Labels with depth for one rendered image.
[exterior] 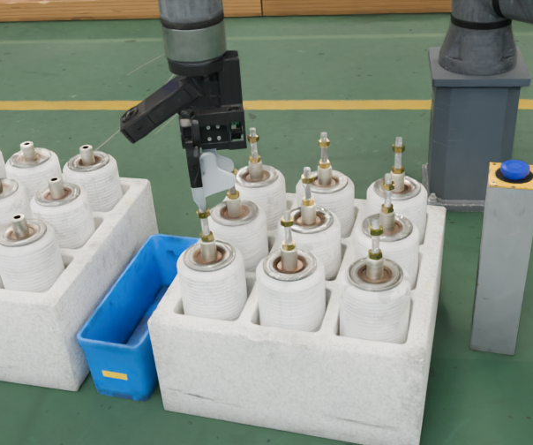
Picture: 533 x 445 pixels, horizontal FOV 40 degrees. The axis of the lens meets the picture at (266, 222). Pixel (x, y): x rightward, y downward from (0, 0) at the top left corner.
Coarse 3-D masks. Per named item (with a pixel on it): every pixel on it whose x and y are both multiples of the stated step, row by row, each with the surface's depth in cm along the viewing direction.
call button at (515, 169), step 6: (504, 162) 106; (510, 162) 106; (516, 162) 106; (522, 162) 106; (504, 168) 105; (510, 168) 105; (516, 168) 105; (522, 168) 105; (528, 168) 105; (504, 174) 106; (510, 174) 104; (516, 174) 104; (522, 174) 104
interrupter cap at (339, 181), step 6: (312, 174) 123; (336, 174) 122; (342, 174) 122; (318, 180) 121; (336, 180) 121; (342, 180) 120; (312, 186) 119; (318, 186) 119; (324, 186) 120; (330, 186) 119; (336, 186) 119; (342, 186) 118; (318, 192) 118; (324, 192) 117; (330, 192) 117
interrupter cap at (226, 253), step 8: (216, 240) 107; (192, 248) 106; (216, 248) 106; (224, 248) 106; (232, 248) 105; (184, 256) 104; (192, 256) 105; (200, 256) 105; (224, 256) 104; (232, 256) 104; (184, 264) 103; (192, 264) 103; (200, 264) 103; (208, 264) 103; (216, 264) 102; (224, 264) 102
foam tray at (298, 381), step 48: (432, 240) 117; (336, 288) 108; (432, 288) 107; (192, 336) 103; (240, 336) 101; (288, 336) 100; (336, 336) 99; (432, 336) 120; (192, 384) 109; (240, 384) 106; (288, 384) 103; (336, 384) 101; (384, 384) 98; (336, 432) 106; (384, 432) 103
